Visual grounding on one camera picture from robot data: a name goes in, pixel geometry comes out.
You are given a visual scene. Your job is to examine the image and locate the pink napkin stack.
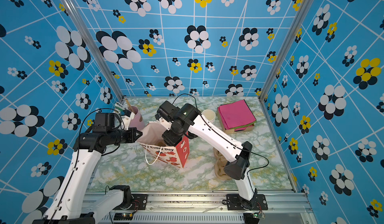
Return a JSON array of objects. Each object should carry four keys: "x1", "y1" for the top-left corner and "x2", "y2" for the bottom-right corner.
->
[{"x1": 218, "y1": 100, "x2": 256, "y2": 122}]

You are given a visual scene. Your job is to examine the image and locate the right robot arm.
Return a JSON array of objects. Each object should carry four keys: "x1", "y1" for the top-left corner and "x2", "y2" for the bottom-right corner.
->
[{"x1": 156, "y1": 101, "x2": 257, "y2": 205}]

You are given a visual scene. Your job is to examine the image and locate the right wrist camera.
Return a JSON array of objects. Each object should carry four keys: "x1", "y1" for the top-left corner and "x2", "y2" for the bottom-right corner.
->
[{"x1": 159, "y1": 117, "x2": 172, "y2": 130}]

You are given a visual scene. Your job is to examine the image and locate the pink utensil cup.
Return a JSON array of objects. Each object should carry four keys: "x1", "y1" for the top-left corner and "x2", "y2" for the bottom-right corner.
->
[{"x1": 129, "y1": 106, "x2": 146, "y2": 131}]

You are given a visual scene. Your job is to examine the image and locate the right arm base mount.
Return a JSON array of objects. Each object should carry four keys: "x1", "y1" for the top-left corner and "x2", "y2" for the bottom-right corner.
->
[{"x1": 222, "y1": 194, "x2": 269, "y2": 212}]

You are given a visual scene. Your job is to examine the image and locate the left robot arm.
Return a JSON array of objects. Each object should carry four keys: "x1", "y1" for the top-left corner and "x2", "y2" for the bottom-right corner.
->
[{"x1": 33, "y1": 110, "x2": 143, "y2": 224}]

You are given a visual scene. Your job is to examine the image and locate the stack of white paper cups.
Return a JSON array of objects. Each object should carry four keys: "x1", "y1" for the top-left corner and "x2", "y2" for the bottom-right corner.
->
[{"x1": 202, "y1": 109, "x2": 216, "y2": 124}]

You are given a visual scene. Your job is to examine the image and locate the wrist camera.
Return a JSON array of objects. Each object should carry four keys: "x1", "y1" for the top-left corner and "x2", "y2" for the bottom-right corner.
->
[
  {"x1": 159, "y1": 117, "x2": 172, "y2": 130},
  {"x1": 121, "y1": 110, "x2": 135, "y2": 126}
]

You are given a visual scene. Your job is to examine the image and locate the stack of cardboard cup carriers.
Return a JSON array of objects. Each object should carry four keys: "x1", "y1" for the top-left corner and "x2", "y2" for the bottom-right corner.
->
[{"x1": 214, "y1": 148, "x2": 232, "y2": 181}]

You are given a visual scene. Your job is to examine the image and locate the cardboard napkin box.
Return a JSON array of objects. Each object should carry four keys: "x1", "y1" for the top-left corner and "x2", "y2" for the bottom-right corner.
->
[{"x1": 217, "y1": 110, "x2": 257, "y2": 134}]

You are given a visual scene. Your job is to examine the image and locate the red white paper bag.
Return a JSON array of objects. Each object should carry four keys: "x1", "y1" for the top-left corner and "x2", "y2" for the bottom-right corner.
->
[{"x1": 137, "y1": 122, "x2": 190, "y2": 168}]

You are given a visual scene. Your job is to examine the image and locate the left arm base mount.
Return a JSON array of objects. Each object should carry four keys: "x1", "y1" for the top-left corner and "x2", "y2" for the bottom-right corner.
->
[{"x1": 113, "y1": 193, "x2": 148, "y2": 211}]

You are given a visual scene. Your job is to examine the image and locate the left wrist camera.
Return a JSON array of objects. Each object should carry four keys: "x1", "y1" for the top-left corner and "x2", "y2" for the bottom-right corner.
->
[{"x1": 121, "y1": 110, "x2": 135, "y2": 126}]

